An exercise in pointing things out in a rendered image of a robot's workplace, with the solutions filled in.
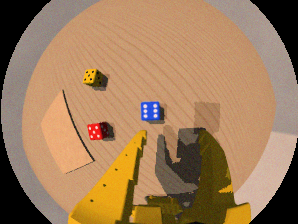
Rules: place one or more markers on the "tan flat mat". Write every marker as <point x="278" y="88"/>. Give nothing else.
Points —
<point x="62" y="137"/>

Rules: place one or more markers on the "yellow die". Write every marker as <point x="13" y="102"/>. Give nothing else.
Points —
<point x="93" y="78"/>

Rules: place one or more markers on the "blue die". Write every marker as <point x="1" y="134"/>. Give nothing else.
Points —
<point x="150" y="111"/>

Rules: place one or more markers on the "red die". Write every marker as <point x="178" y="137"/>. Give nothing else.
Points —
<point x="98" y="131"/>

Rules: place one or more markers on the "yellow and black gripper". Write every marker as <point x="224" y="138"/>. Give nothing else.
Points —
<point x="110" y="201"/>

